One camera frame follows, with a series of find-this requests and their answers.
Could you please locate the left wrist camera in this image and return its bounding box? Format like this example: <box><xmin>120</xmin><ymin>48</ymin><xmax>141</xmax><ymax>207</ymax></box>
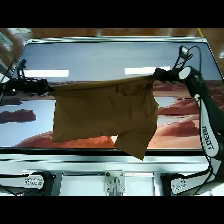
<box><xmin>16</xmin><ymin>59</ymin><xmax>28</xmax><ymax>80</ymax></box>

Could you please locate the black cable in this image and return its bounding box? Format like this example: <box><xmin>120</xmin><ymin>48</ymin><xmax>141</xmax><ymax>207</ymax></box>
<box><xmin>187</xmin><ymin>45</ymin><xmax>204</xmax><ymax>79</ymax></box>
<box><xmin>0</xmin><ymin>59</ymin><xmax>18</xmax><ymax>101</ymax></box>

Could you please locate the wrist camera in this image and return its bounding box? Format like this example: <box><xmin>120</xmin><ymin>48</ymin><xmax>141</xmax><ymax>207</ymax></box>
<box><xmin>16</xmin><ymin>59</ymin><xmax>28</xmax><ymax>80</ymax></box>
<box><xmin>172</xmin><ymin>45</ymin><xmax>193</xmax><ymax>73</ymax></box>

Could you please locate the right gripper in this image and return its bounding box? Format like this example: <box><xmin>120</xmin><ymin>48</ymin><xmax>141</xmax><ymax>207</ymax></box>
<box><xmin>153</xmin><ymin>67</ymin><xmax>181</xmax><ymax>84</ymax></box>

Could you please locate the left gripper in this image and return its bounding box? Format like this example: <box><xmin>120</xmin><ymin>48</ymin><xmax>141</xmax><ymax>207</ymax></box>
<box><xmin>31</xmin><ymin>78</ymin><xmax>55</xmax><ymax>96</ymax></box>

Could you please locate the silver frame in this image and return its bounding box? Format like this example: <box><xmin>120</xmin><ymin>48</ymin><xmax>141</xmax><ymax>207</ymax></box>
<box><xmin>0</xmin><ymin>152</ymin><xmax>224</xmax><ymax>197</ymax></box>

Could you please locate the brown T-shirt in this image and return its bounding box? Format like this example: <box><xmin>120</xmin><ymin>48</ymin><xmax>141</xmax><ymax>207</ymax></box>
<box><xmin>49</xmin><ymin>74</ymin><xmax>160</xmax><ymax>162</ymax></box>

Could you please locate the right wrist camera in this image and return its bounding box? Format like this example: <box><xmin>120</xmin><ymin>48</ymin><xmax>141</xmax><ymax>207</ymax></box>
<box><xmin>172</xmin><ymin>45</ymin><xmax>193</xmax><ymax>73</ymax></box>

